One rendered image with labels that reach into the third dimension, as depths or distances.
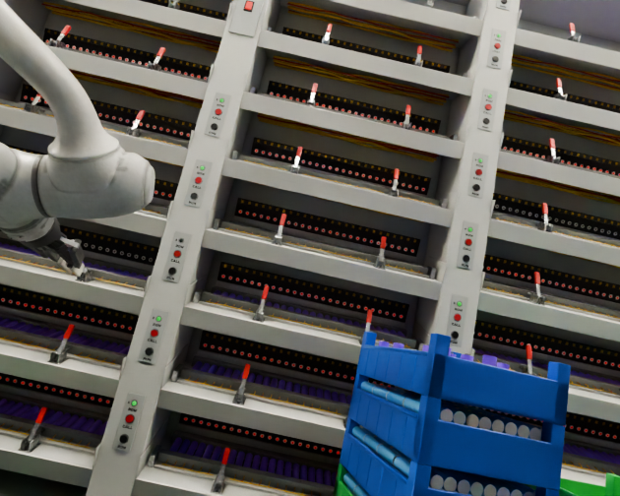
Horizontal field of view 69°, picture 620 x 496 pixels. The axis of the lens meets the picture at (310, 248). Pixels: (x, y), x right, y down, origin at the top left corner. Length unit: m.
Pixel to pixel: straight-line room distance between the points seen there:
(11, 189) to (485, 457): 0.76
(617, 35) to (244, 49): 1.25
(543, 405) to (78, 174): 0.73
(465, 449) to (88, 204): 0.64
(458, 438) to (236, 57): 1.07
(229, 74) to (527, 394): 1.03
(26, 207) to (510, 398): 0.75
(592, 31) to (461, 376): 1.50
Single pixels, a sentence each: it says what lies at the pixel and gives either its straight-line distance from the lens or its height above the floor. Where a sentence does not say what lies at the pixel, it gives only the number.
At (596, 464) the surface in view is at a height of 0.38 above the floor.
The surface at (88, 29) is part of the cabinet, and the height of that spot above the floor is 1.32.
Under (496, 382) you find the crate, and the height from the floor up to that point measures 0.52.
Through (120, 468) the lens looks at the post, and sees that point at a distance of 1.18.
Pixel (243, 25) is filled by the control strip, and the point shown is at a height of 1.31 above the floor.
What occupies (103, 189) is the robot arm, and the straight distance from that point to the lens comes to 0.77.
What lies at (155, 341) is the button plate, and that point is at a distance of 1.13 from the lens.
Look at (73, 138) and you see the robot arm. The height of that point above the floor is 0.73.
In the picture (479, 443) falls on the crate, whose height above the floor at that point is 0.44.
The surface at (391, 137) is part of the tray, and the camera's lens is 1.26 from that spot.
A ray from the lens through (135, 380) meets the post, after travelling 1.15.
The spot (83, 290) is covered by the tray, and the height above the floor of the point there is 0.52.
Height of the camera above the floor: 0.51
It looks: 12 degrees up
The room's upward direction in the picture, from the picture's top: 13 degrees clockwise
